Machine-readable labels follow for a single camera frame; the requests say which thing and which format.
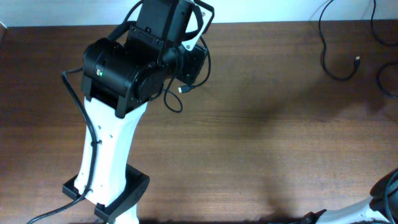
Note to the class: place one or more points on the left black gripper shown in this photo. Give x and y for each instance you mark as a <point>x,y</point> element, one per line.
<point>198,60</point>

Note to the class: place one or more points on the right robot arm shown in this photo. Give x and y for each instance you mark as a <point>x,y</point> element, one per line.
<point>380,207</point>

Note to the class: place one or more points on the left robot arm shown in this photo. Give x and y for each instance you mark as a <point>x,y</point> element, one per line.
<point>122,73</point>

